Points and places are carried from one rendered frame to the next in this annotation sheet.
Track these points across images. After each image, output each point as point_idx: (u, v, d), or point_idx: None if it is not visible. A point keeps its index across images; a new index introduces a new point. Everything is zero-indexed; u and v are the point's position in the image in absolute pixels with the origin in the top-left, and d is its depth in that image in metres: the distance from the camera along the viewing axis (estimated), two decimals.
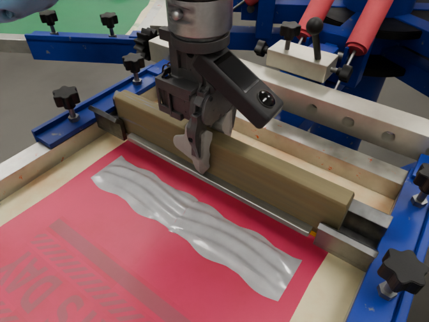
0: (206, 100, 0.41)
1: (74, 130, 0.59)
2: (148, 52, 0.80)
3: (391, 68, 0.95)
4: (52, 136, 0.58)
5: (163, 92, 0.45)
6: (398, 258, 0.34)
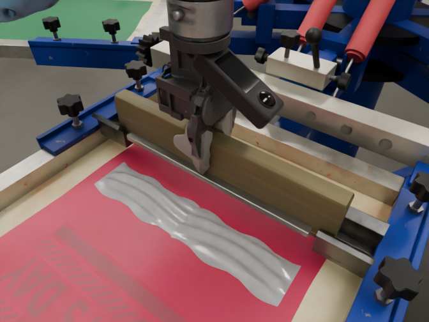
0: (207, 100, 0.41)
1: (78, 137, 0.60)
2: (150, 58, 0.81)
3: (390, 74, 0.96)
4: (56, 143, 0.59)
5: (163, 92, 0.45)
6: (393, 266, 0.35)
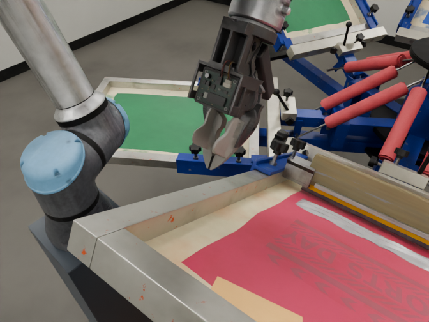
0: (261, 87, 0.48)
1: (278, 169, 0.79)
2: None
3: None
4: (267, 168, 0.76)
5: (239, 91, 0.42)
6: None
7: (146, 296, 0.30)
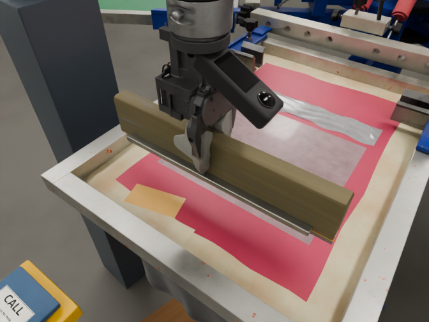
0: (206, 100, 0.41)
1: None
2: None
3: (418, 37, 1.26)
4: None
5: (163, 92, 0.45)
6: None
7: (82, 209, 0.58)
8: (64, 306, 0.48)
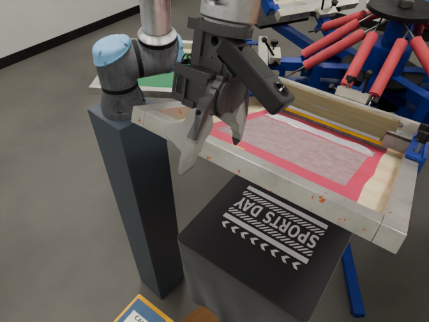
0: (224, 85, 0.43)
1: None
2: None
3: (389, 107, 1.64)
4: None
5: (180, 79, 0.47)
6: (422, 131, 0.93)
7: None
8: (166, 321, 0.85)
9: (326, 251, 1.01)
